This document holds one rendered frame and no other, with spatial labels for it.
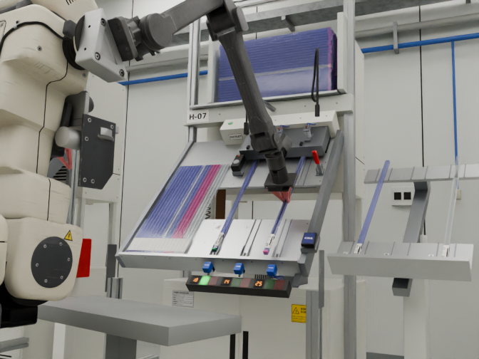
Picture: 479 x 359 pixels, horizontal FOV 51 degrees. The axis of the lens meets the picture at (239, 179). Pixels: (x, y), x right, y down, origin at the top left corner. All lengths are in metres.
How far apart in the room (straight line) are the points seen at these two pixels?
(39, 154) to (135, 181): 3.17
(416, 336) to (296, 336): 0.51
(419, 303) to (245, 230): 0.59
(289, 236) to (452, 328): 1.99
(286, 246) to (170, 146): 2.65
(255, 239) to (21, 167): 0.83
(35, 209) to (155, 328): 0.34
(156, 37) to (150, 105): 3.20
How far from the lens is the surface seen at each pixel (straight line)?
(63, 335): 2.22
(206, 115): 2.29
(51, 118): 1.15
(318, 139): 1.93
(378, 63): 3.69
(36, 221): 1.07
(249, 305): 1.94
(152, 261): 1.78
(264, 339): 1.93
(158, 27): 1.17
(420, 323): 1.54
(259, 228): 1.70
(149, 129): 4.29
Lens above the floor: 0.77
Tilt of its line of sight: 7 degrees up
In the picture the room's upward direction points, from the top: 1 degrees clockwise
